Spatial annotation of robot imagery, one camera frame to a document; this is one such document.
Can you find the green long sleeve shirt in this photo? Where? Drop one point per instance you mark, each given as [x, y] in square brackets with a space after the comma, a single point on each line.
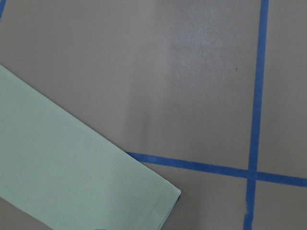
[64, 174]

